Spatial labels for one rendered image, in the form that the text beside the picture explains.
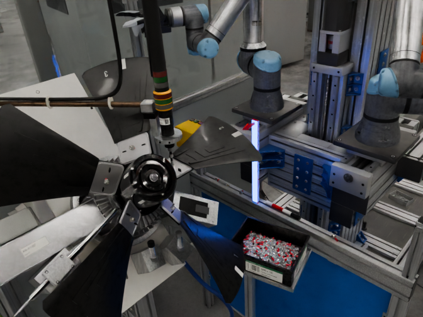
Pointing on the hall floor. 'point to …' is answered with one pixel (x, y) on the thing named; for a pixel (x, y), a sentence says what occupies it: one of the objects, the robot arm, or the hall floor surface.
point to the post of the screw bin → (250, 296)
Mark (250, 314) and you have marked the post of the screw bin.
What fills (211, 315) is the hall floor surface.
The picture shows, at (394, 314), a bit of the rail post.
